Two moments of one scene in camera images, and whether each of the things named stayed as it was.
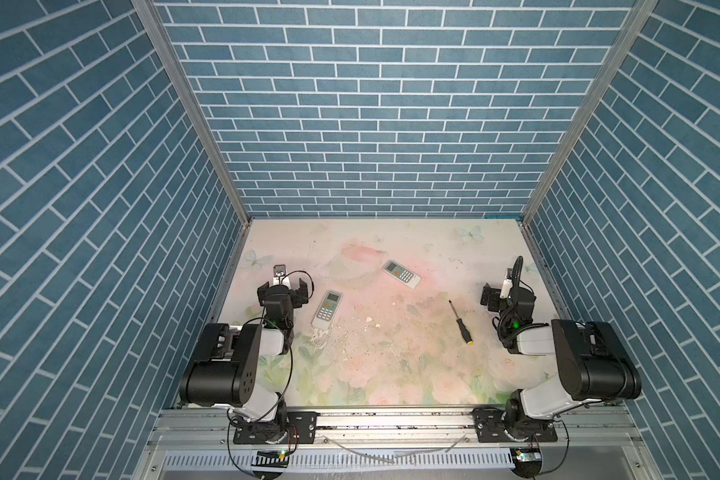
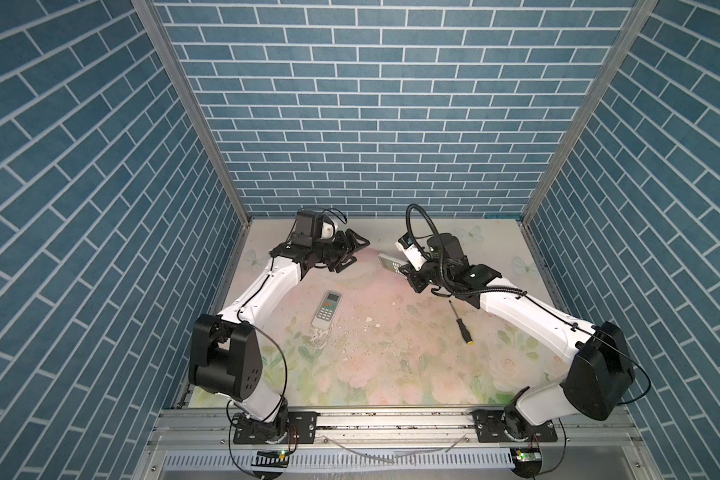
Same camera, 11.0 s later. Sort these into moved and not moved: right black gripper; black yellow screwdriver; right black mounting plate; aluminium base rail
Moved: right black gripper
Not moved: aluminium base rail; right black mounting plate; black yellow screwdriver
